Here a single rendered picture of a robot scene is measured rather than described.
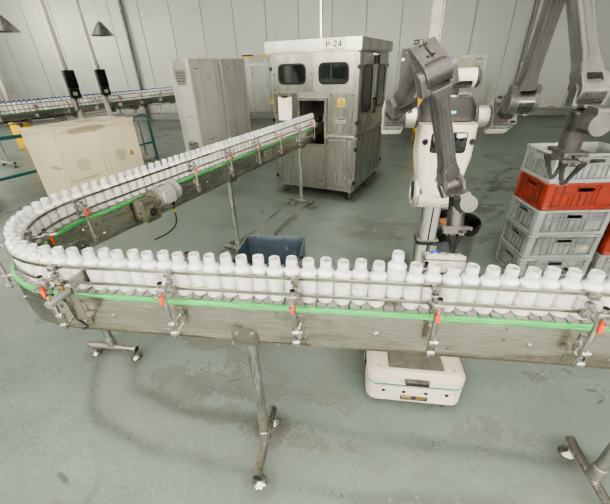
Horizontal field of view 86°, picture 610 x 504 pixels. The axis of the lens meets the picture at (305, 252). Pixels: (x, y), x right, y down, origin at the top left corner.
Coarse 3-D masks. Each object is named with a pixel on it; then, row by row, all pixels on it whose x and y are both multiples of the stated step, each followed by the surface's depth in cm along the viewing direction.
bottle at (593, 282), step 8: (592, 272) 98; (600, 272) 99; (584, 280) 101; (592, 280) 98; (600, 280) 97; (584, 288) 100; (592, 288) 98; (600, 288) 98; (584, 296) 100; (576, 304) 103
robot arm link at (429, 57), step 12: (420, 48) 92; (432, 48) 91; (420, 60) 91; (432, 60) 90; (444, 60) 89; (408, 72) 104; (432, 72) 90; (444, 72) 90; (408, 84) 108; (432, 84) 92; (396, 96) 122; (408, 96) 116; (396, 108) 127
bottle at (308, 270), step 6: (306, 258) 110; (312, 258) 110; (306, 264) 108; (312, 264) 109; (300, 270) 111; (306, 270) 109; (312, 270) 109; (300, 276) 111; (306, 276) 109; (312, 276) 109; (300, 282) 113; (306, 282) 110; (312, 282) 110; (306, 288) 111; (312, 288) 112; (306, 300) 114; (312, 300) 114
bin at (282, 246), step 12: (252, 240) 175; (264, 240) 174; (276, 240) 173; (288, 240) 172; (300, 240) 171; (240, 252) 163; (252, 252) 179; (264, 252) 178; (276, 252) 177; (288, 252) 176; (300, 252) 156
